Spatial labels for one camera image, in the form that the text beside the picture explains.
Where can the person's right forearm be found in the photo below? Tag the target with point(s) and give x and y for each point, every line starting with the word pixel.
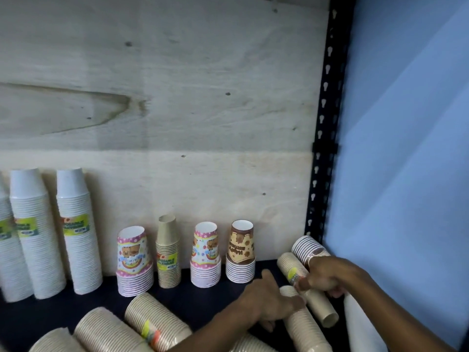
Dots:
pixel 388 315

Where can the plywood shelf back panel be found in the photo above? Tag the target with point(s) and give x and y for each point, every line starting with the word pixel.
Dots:
pixel 165 106

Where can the person's left hand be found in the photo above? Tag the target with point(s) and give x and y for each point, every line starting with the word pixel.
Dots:
pixel 262 298

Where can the brown printed cup stack lying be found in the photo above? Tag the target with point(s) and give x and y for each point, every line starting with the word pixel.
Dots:
pixel 306 247

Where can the small pink dotted cup stack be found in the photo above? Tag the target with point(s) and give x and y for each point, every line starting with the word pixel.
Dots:
pixel 205 256

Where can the labelled kraft paper cup stack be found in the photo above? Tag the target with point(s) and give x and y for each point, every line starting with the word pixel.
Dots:
pixel 318 307

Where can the person's left thumb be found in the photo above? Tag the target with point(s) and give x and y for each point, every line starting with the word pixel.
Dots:
pixel 269 277

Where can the plain kraft paper cup stack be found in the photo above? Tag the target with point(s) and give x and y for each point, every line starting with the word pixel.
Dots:
pixel 306 331

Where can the black perforated metal shelf post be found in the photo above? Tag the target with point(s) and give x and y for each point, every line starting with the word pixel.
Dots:
pixel 326 117

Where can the white cup sleeve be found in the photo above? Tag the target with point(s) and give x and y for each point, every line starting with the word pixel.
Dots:
pixel 361 329

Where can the person's right thumb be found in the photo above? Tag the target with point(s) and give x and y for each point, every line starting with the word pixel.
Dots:
pixel 307 284

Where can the kraft cup sleeve colourful label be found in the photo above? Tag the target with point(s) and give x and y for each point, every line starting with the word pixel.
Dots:
pixel 157 322

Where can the tall white paper cup stack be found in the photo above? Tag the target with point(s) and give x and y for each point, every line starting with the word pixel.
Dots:
pixel 78 245
pixel 9 267
pixel 36 249

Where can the large pink dotted cup stack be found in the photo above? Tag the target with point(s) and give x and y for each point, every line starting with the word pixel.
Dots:
pixel 133 263

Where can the person's right hand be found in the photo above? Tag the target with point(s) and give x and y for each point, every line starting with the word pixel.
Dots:
pixel 331 273

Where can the person's left forearm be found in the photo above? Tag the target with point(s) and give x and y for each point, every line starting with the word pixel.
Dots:
pixel 220 331

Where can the kraft paper cup sleeve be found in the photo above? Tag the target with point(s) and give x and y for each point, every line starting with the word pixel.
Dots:
pixel 55 342
pixel 251 344
pixel 106 331

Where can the brown bear print cup stack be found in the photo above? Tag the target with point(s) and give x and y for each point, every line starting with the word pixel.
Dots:
pixel 240 252

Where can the short kraft cup stack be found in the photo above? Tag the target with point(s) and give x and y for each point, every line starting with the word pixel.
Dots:
pixel 167 252

